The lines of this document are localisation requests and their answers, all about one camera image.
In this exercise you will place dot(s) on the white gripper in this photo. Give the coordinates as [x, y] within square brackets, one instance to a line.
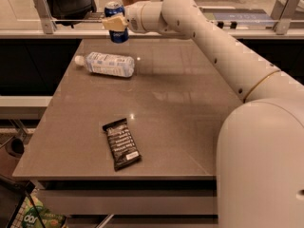
[133, 17]

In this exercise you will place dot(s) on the blue pepsi can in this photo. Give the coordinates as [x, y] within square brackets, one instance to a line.
[113, 8]

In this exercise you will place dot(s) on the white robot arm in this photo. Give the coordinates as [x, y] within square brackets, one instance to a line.
[260, 150]

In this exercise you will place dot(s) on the black rxbar chocolate wrapper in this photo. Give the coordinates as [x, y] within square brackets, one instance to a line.
[121, 143]

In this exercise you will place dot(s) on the clear plastic water bottle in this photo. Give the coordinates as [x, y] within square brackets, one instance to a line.
[107, 64]

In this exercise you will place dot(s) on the black office chair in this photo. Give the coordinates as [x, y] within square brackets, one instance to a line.
[70, 12]

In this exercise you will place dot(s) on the green snack bag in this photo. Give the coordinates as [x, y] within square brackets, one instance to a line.
[36, 215]

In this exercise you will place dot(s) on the grey metal bracket left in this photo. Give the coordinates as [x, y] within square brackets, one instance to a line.
[48, 25]

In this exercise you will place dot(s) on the grey metal bracket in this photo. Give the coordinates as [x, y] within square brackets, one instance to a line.
[48, 25]
[285, 18]

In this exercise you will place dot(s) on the grey metal bracket right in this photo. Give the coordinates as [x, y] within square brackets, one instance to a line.
[285, 18]

